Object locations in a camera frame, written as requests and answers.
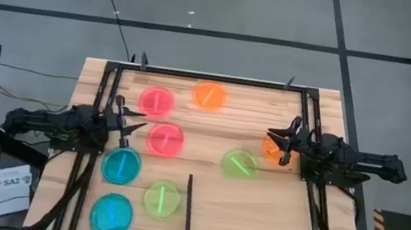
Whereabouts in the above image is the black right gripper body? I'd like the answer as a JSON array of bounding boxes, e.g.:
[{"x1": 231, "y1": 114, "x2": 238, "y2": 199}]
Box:
[{"x1": 279, "y1": 113, "x2": 321, "y2": 171}]

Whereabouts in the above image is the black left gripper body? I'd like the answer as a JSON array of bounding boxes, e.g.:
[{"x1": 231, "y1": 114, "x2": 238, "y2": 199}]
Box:
[{"x1": 98, "y1": 92, "x2": 136, "y2": 150}]

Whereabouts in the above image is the translucent orange plastic plate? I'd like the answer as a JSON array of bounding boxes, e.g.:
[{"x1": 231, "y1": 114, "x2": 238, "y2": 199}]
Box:
[
  {"x1": 188, "y1": 78, "x2": 230, "y2": 114},
  {"x1": 259, "y1": 133, "x2": 300, "y2": 169}
]

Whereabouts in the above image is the translucent pink plastic plate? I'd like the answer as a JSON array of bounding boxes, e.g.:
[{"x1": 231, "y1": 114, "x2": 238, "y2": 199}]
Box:
[
  {"x1": 144, "y1": 119, "x2": 188, "y2": 161},
  {"x1": 135, "y1": 83, "x2": 178, "y2": 122}
]

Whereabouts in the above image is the translucent teal plastic plate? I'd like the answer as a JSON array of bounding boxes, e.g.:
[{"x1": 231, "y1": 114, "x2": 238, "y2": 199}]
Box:
[
  {"x1": 99, "y1": 144, "x2": 144, "y2": 188},
  {"x1": 87, "y1": 189, "x2": 137, "y2": 230}
]

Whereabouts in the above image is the translucent green plastic plate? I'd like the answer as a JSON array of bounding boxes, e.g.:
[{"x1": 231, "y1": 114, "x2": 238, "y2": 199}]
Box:
[
  {"x1": 140, "y1": 177, "x2": 184, "y2": 222},
  {"x1": 218, "y1": 146, "x2": 263, "y2": 184}
]

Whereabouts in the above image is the black metal table frame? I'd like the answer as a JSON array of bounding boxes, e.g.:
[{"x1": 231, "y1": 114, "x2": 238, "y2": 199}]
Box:
[{"x1": 52, "y1": 53, "x2": 354, "y2": 230}]

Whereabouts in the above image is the grey floor cable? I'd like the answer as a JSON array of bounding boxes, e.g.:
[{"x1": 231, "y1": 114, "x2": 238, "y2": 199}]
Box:
[{"x1": 0, "y1": 63, "x2": 80, "y2": 81}]

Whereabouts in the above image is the yellow floor cable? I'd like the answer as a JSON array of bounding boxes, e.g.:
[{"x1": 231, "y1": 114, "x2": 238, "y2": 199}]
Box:
[{"x1": 0, "y1": 84, "x2": 70, "y2": 109}]

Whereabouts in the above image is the long black floor cable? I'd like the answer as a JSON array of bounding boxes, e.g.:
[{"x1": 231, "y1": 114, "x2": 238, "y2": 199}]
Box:
[{"x1": 83, "y1": 0, "x2": 142, "y2": 63}]

